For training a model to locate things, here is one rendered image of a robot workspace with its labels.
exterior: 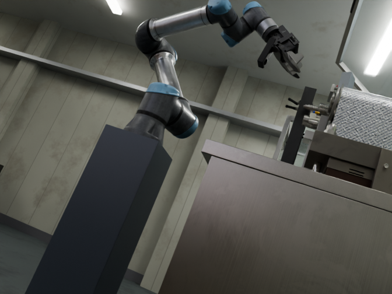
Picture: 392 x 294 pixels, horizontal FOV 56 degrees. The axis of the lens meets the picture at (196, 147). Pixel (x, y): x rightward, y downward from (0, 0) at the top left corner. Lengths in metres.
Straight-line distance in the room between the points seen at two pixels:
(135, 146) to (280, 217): 0.54
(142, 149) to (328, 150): 0.56
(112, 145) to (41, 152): 4.87
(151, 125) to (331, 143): 0.59
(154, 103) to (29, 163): 4.93
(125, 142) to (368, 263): 0.77
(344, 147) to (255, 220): 0.31
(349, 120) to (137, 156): 0.69
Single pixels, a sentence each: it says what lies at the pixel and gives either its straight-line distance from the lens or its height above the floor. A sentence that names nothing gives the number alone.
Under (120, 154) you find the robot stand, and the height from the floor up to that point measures 0.82.
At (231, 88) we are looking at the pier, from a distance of 5.40.
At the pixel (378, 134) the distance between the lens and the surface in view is 1.28.
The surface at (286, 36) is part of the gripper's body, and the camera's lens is 1.48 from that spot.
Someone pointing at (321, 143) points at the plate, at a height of 1.00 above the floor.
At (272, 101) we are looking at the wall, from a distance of 5.46.
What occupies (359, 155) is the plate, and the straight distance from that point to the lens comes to 1.03.
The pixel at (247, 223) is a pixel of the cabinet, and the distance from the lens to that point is 0.91.
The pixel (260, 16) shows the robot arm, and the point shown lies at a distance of 1.53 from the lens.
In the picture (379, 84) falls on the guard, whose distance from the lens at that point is 2.27.
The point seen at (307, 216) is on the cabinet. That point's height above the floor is 0.79.
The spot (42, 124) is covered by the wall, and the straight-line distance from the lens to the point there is 6.28.
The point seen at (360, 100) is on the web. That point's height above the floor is 1.25.
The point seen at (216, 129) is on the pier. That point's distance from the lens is 5.15.
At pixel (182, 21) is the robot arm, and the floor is 1.41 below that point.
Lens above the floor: 0.62
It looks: 15 degrees up
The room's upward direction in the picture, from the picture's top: 22 degrees clockwise
